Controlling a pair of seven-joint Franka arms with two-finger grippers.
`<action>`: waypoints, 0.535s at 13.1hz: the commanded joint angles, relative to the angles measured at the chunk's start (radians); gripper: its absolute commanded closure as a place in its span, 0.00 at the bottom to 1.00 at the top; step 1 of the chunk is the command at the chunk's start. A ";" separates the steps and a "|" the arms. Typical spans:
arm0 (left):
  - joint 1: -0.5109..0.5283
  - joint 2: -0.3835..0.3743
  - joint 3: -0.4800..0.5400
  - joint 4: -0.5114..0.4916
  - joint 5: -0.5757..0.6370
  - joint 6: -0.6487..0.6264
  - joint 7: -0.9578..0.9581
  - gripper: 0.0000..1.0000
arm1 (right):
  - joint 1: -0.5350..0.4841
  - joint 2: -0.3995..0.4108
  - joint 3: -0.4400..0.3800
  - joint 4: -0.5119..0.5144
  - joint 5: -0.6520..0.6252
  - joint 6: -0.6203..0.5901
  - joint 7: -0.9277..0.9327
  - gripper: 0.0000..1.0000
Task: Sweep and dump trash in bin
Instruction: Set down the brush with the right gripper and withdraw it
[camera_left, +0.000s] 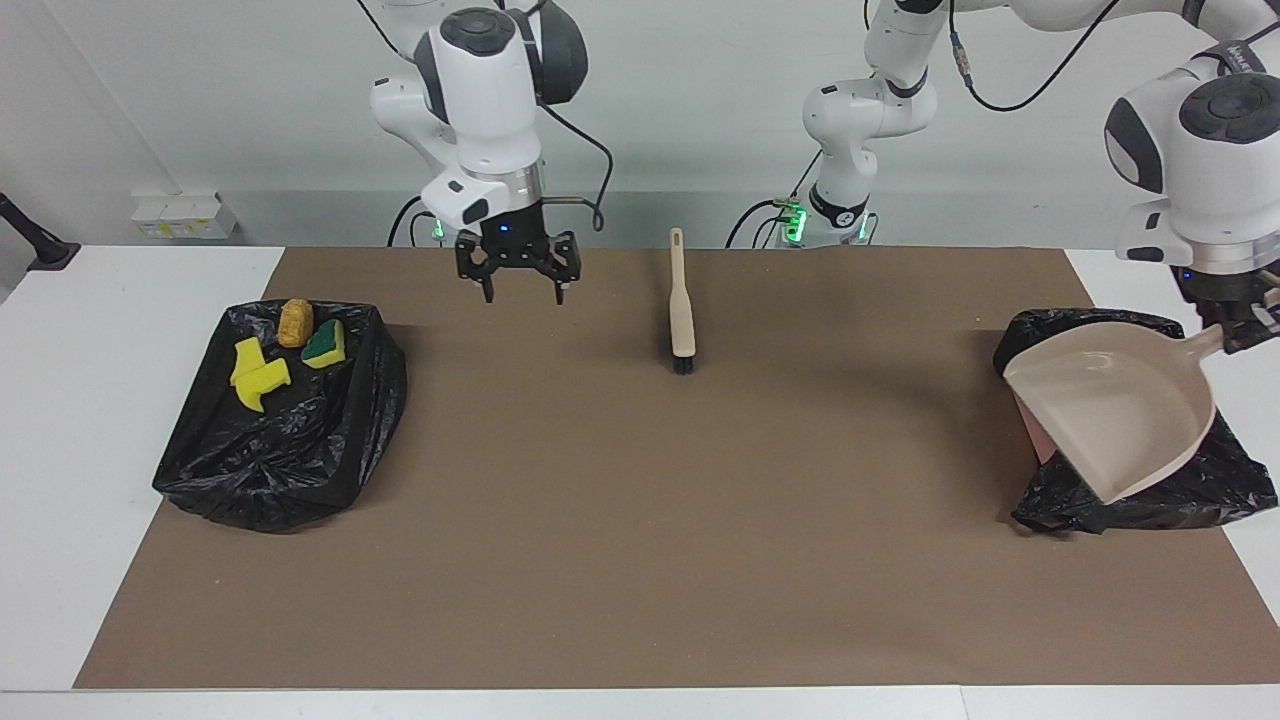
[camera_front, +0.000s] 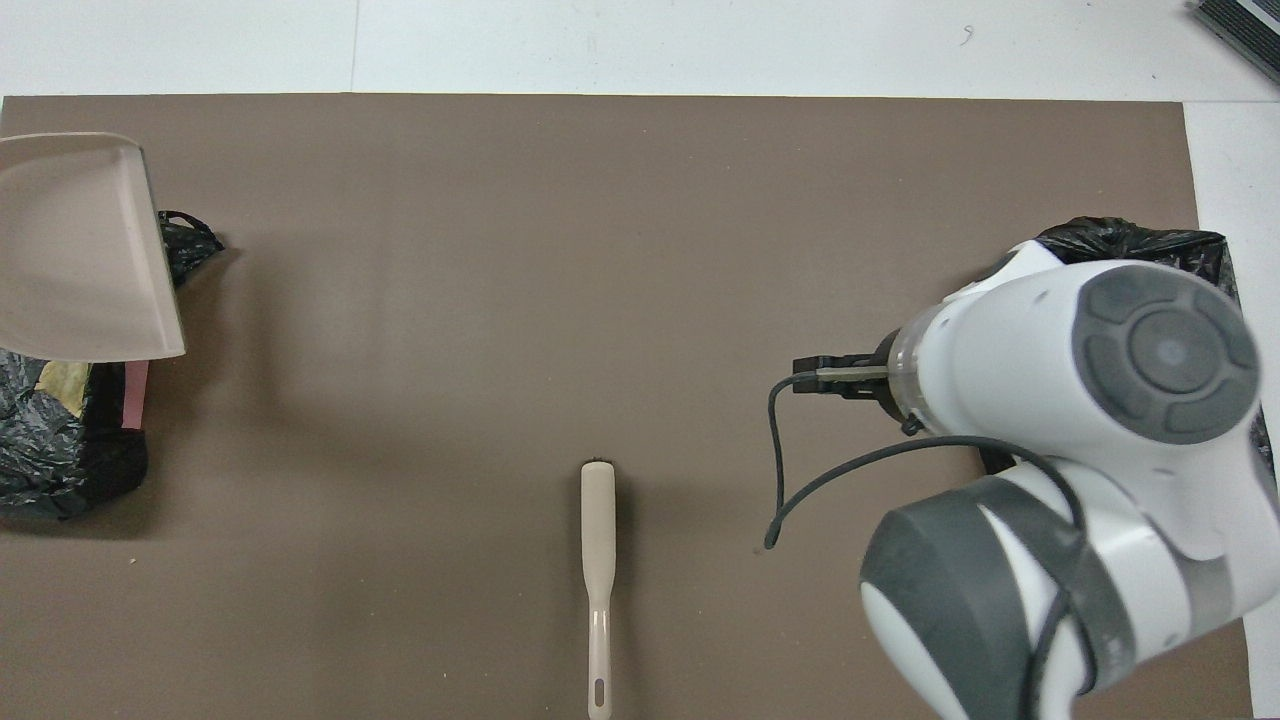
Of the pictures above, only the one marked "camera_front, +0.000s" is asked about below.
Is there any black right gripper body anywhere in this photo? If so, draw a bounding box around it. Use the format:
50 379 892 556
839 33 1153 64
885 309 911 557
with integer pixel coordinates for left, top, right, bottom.
793 343 903 403

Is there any beige hand brush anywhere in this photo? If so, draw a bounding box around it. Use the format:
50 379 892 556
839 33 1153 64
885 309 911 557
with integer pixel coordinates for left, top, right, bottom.
581 460 618 720

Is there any beige plastic dustpan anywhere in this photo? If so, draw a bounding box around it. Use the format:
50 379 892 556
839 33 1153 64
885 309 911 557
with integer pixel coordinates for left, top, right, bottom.
0 132 187 363

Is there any bin lined with black bag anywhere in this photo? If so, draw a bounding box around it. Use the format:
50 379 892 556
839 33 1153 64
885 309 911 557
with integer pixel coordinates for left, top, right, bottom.
980 217 1276 476

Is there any pink bin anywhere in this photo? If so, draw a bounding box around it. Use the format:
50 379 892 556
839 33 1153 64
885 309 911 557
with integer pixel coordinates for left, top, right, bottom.
122 360 151 431

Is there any crumpled black trash bag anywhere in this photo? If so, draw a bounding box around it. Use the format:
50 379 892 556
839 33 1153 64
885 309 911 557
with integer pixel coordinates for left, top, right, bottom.
0 210 226 521

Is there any brown paper table mat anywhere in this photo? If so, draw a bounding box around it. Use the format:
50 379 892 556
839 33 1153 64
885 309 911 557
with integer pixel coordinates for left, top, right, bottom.
0 93 1256 720

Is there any dark ribbed panel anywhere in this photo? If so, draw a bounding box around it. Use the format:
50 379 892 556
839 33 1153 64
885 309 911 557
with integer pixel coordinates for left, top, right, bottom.
1188 0 1280 86

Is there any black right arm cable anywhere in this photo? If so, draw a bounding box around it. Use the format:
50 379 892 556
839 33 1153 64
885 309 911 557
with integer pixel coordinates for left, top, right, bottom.
765 365 1086 720

